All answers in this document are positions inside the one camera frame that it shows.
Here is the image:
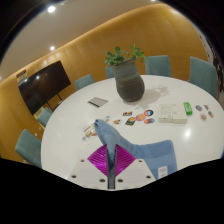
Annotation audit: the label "ceiling lights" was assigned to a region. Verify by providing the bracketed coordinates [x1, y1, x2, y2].
[46, 4, 58, 52]

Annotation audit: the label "small green box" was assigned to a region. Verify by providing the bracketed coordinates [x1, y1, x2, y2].
[183, 101, 194, 116]

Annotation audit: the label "teal chairs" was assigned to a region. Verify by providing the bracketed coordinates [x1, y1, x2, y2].
[14, 54, 224, 169]

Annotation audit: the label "oval blue red sticker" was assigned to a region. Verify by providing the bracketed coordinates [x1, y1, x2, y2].
[143, 117, 156, 125]

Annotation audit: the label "dark square sticker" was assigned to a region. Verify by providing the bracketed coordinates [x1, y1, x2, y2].
[125, 116, 137, 126]

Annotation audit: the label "blue towel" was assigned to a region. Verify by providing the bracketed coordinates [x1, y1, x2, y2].
[93, 118, 178, 190]

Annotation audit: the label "black wall television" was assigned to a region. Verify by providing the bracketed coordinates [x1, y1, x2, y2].
[17, 60, 72, 116]

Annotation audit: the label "small grey notebook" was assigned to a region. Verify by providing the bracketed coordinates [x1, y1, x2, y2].
[87, 96, 109, 108]

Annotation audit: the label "white box with print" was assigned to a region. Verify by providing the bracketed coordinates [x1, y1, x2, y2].
[158, 103, 175, 124]

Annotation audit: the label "potted plant in grey pot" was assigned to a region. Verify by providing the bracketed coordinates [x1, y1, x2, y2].
[104, 44, 148, 103]

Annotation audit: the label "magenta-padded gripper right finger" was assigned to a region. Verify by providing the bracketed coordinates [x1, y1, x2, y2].
[114, 143, 157, 190]

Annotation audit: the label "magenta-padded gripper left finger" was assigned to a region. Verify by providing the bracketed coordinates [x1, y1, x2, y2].
[67, 143, 110, 190]

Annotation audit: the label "round blue orange sticker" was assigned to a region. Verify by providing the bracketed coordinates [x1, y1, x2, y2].
[143, 109, 155, 118]

